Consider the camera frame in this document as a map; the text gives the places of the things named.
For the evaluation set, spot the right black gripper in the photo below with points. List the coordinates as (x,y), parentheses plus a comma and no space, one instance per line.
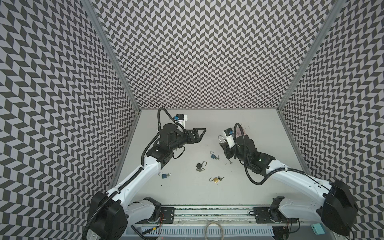
(227,148)

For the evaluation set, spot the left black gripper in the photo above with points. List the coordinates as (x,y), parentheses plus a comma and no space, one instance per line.
(197,138)

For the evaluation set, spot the small brass padlock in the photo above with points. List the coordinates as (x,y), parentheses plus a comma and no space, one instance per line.
(216,179)

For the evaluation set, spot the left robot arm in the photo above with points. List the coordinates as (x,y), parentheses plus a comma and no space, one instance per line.
(113,211)

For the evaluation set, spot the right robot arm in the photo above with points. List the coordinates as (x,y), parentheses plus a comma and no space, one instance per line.
(330,203)

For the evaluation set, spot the blue padlock centre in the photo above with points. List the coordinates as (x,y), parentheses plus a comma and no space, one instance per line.
(214,156)

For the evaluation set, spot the blue padlock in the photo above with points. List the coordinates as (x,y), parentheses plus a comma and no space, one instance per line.
(164,175)
(214,156)

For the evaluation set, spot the black padlock with keys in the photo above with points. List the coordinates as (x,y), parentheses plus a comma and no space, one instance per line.
(201,166)

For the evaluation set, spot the blue padlock left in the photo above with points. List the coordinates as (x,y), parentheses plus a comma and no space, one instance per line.
(164,175)

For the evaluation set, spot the right teal box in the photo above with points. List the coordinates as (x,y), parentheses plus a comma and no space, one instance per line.
(318,229)

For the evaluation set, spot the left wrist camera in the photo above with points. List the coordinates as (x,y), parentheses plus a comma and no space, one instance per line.
(181,119)

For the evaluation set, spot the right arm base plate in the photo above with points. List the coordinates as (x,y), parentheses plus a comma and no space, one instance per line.
(264,215)

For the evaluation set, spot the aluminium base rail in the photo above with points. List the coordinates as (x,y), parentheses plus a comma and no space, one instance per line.
(210,222)

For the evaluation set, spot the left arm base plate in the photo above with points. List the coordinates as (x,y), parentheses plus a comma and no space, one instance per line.
(166,214)

